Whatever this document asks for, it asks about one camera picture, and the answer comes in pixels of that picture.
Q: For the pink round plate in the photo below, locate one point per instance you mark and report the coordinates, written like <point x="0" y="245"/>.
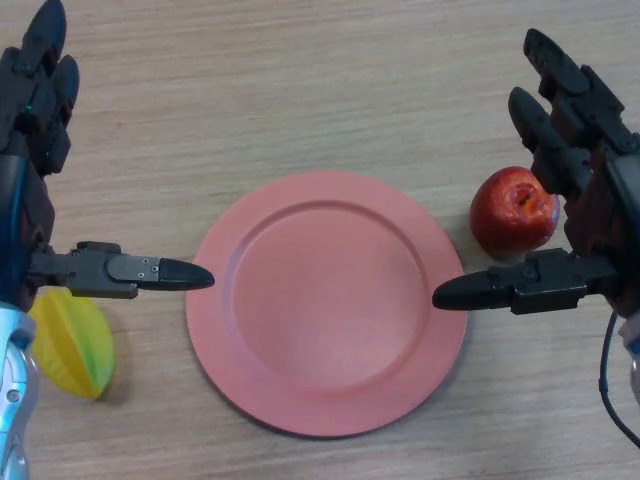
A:
<point x="325" y="310"/>

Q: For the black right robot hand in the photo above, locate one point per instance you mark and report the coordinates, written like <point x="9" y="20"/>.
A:
<point x="595" y="210"/>

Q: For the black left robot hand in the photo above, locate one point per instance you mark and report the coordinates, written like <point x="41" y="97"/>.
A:
<point x="30" y="125"/>

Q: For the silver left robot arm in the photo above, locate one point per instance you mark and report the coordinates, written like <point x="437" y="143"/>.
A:
<point x="12" y="380"/>

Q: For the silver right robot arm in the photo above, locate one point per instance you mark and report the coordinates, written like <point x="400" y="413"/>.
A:
<point x="632" y="350"/>

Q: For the yellow green starfruit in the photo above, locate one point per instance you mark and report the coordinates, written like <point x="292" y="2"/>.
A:
<point x="75" y="345"/>

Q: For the red apple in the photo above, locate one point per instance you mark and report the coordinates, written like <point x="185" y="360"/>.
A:
<point x="505" y="215"/>

